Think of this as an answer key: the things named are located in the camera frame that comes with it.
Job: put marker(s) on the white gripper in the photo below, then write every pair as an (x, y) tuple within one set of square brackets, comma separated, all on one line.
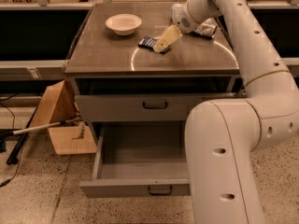
[(181, 20)]

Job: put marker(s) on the white paper bowl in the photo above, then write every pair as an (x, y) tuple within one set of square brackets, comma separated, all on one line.
[(123, 24)]

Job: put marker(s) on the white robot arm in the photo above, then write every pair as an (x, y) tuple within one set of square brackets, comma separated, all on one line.
[(221, 133)]

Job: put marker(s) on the brown cardboard box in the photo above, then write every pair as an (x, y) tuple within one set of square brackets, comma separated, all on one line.
[(70, 136)]

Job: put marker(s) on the crinkled silver snack bag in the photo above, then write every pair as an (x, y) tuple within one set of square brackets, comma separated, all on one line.
[(207, 29)]

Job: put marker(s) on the white and black pole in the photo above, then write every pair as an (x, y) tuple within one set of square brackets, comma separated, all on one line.
[(40, 127)]

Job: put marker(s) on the grey metal drawer cabinet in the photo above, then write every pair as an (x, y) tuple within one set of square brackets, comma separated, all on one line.
[(104, 63)]

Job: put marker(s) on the blue rxbar blueberry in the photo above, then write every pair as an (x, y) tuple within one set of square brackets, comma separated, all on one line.
[(148, 42)]

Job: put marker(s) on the grey upper drawer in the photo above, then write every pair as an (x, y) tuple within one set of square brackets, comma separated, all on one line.
[(141, 107)]

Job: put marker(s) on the open grey middle drawer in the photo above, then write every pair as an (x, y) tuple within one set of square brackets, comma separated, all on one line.
[(139, 159)]

